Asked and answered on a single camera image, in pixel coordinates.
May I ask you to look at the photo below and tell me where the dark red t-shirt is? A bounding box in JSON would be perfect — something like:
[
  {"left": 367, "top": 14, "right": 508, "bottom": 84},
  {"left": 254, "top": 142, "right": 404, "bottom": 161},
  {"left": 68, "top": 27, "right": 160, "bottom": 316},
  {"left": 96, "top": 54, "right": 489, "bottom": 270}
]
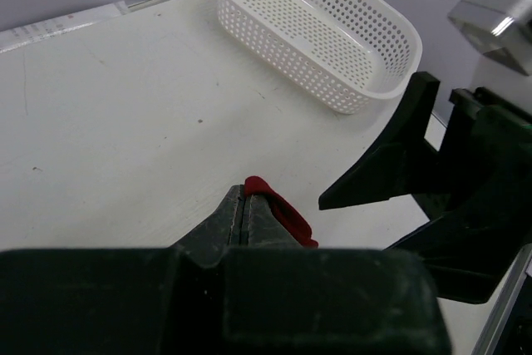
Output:
[{"left": 244, "top": 176, "right": 318, "bottom": 249}]

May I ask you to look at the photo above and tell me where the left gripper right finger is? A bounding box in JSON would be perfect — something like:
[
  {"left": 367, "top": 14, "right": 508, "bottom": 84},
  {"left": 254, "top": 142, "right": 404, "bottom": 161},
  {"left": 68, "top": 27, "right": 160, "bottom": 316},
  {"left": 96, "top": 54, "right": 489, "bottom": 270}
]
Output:
[{"left": 224, "top": 192, "right": 454, "bottom": 355}]

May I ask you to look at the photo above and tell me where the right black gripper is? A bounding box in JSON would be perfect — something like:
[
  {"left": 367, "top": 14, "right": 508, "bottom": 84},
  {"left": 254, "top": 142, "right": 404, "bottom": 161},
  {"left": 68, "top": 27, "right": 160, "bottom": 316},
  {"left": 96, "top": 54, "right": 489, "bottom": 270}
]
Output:
[{"left": 318, "top": 71, "right": 531, "bottom": 303}]

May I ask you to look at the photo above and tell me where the white paper strip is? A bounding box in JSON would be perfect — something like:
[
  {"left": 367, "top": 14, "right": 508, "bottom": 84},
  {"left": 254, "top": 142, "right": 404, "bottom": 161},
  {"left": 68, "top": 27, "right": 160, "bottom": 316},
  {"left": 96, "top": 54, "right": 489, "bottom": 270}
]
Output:
[{"left": 1, "top": 1, "right": 131, "bottom": 53}]

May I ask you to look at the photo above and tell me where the white perforated plastic basket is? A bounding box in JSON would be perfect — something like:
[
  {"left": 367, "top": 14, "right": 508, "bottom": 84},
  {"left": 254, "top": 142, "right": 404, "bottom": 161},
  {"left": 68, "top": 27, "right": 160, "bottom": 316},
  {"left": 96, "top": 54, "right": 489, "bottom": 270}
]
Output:
[{"left": 217, "top": 0, "right": 422, "bottom": 115}]

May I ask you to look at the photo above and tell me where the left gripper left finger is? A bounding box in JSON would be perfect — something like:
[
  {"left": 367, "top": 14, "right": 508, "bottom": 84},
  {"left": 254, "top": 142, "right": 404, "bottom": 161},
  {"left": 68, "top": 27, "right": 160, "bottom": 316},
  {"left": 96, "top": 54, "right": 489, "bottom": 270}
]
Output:
[{"left": 1, "top": 185, "right": 245, "bottom": 354}]

